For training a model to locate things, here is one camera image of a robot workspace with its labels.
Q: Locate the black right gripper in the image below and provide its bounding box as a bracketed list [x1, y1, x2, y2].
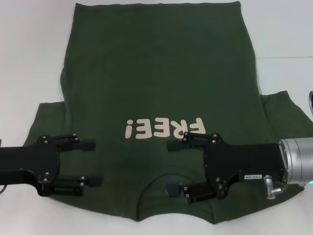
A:
[167, 131, 287, 206]

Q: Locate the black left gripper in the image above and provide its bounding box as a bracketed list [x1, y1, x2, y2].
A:
[0, 133, 105, 198]

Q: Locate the dark green FREE t-shirt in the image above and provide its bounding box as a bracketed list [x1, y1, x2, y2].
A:
[24, 1, 305, 217]

